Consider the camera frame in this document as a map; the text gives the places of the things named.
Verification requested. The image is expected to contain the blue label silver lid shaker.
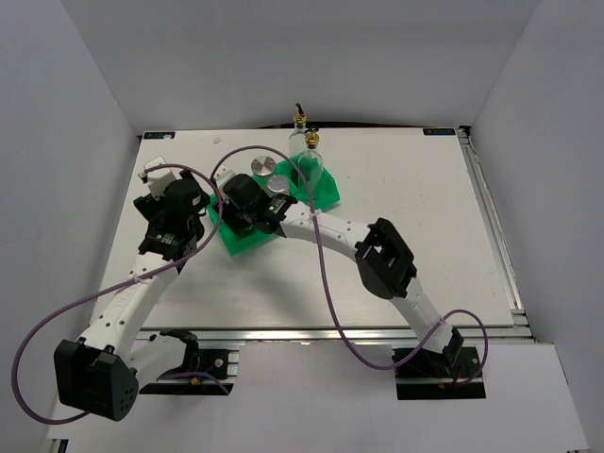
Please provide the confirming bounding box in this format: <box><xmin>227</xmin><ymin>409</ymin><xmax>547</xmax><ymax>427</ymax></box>
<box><xmin>266</xmin><ymin>175</ymin><xmax>290</xmax><ymax>195</ymax></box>

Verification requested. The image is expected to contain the jar with silver lid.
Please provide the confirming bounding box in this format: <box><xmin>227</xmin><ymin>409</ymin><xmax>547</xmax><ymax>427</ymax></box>
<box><xmin>250</xmin><ymin>156</ymin><xmax>277</xmax><ymax>179</ymax></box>

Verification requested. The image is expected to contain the glass bottle gold black pourer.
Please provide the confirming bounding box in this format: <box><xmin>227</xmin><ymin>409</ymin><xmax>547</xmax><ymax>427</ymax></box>
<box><xmin>298</xmin><ymin>128</ymin><xmax>324</xmax><ymax>198</ymax></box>

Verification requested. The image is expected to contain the glass bottle with dark bottom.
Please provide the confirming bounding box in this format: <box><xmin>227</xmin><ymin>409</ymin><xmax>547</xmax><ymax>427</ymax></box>
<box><xmin>288</xmin><ymin>103</ymin><xmax>307</xmax><ymax>160</ymax></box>

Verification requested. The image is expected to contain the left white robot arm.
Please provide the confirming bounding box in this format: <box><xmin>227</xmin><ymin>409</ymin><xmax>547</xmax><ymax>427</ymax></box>
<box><xmin>54</xmin><ymin>168</ymin><xmax>210</xmax><ymax>421</ymax></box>

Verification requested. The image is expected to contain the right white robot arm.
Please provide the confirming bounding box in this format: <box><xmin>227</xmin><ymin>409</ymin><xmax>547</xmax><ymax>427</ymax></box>
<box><xmin>216</xmin><ymin>169</ymin><xmax>463</xmax><ymax>377</ymax></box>

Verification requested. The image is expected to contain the green three-compartment bin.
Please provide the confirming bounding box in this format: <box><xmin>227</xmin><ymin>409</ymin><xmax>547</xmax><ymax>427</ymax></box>
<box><xmin>208</xmin><ymin>155</ymin><xmax>340</xmax><ymax>256</ymax></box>

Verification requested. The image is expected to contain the left blue table label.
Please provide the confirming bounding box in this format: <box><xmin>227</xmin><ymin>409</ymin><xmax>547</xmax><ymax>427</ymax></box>
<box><xmin>143</xmin><ymin>131</ymin><xmax>176</xmax><ymax>141</ymax></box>

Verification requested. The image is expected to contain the blue table label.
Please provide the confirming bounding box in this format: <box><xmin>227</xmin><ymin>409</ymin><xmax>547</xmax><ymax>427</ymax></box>
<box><xmin>143</xmin><ymin>131</ymin><xmax>176</xmax><ymax>141</ymax></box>
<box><xmin>423</xmin><ymin>127</ymin><xmax>457</xmax><ymax>137</ymax></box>

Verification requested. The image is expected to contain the right blue table label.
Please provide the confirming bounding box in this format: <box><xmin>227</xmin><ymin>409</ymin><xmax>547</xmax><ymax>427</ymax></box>
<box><xmin>423</xmin><ymin>127</ymin><xmax>457</xmax><ymax>137</ymax></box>

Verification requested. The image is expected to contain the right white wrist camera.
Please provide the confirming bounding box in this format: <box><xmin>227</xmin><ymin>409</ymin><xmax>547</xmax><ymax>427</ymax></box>
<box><xmin>213</xmin><ymin>164</ymin><xmax>236</xmax><ymax>189</ymax></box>

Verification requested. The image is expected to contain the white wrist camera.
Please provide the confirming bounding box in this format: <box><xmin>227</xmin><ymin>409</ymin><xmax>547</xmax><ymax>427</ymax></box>
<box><xmin>213</xmin><ymin>164</ymin><xmax>236</xmax><ymax>189</ymax></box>
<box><xmin>138</xmin><ymin>157</ymin><xmax>176</xmax><ymax>200</ymax></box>

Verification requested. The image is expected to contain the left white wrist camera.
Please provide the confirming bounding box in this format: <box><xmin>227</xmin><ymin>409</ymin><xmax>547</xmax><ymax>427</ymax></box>
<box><xmin>138</xmin><ymin>157</ymin><xmax>176</xmax><ymax>200</ymax></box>

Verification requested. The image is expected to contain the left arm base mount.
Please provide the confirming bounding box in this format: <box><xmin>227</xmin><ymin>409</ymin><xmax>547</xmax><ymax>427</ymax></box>
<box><xmin>140</xmin><ymin>329</ymin><xmax>239</xmax><ymax>396</ymax></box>

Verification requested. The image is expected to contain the front aluminium table rail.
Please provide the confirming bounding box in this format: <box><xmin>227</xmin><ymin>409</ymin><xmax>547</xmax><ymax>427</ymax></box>
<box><xmin>136</xmin><ymin>325</ymin><xmax>534</xmax><ymax>348</ymax></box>

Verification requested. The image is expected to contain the aluminium table rail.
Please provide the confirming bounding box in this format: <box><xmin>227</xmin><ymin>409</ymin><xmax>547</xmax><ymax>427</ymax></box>
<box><xmin>136</xmin><ymin>325</ymin><xmax>534</xmax><ymax>348</ymax></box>
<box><xmin>456</xmin><ymin>126</ymin><xmax>536</xmax><ymax>343</ymax></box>

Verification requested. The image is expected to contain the right aluminium table rail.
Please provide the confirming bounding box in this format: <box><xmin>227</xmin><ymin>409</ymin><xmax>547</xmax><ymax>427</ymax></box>
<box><xmin>456</xmin><ymin>126</ymin><xmax>536</xmax><ymax>343</ymax></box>

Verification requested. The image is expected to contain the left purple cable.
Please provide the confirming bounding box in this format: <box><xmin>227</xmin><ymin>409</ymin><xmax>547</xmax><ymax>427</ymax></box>
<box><xmin>9</xmin><ymin>162</ymin><xmax>223</xmax><ymax>426</ymax></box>

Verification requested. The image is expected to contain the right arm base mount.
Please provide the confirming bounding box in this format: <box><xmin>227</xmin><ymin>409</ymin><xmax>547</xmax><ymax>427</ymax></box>
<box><xmin>394</xmin><ymin>346</ymin><xmax>487</xmax><ymax>401</ymax></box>

